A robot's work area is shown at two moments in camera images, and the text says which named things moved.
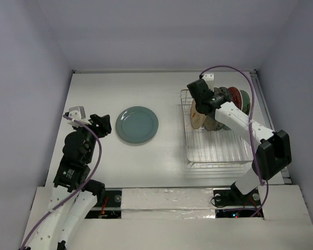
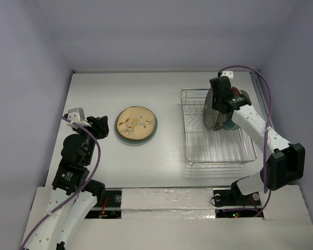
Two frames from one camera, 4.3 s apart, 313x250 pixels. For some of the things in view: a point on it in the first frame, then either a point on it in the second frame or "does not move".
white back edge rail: x=161 y=71 does not move
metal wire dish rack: x=220 y=147 does not move
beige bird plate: x=197 y=117 to x=136 y=123
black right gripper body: x=223 y=93 to x=221 y=87
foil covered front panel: x=169 y=203 does not move
